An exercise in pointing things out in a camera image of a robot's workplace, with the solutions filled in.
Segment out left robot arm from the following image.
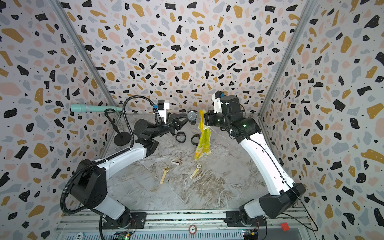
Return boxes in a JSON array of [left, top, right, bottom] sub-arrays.
[[60, 96, 197, 229]]

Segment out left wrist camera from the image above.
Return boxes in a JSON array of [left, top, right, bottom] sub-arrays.
[[154, 100, 170, 123]]

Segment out yellow green white cloth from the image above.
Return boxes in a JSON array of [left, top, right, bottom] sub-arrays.
[[194, 110, 212, 161]]

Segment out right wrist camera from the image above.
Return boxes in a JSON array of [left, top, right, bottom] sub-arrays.
[[212, 91, 226, 114]]

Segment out red tag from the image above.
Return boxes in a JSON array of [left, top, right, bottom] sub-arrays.
[[281, 223, 290, 232]]

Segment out black digital watch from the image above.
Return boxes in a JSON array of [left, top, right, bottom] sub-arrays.
[[191, 134, 201, 146]]

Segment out red white round sticker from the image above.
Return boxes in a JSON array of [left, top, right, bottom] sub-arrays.
[[189, 225, 197, 235]]

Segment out black microphone stand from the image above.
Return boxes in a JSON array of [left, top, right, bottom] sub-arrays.
[[104, 108, 132, 147]]

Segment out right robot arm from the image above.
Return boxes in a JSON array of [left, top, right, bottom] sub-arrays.
[[204, 91, 306, 226]]

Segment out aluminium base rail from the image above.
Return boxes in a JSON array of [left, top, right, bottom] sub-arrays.
[[52, 208, 317, 240]]

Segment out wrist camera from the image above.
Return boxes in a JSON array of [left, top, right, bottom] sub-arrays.
[[212, 91, 226, 114], [154, 100, 170, 123]]

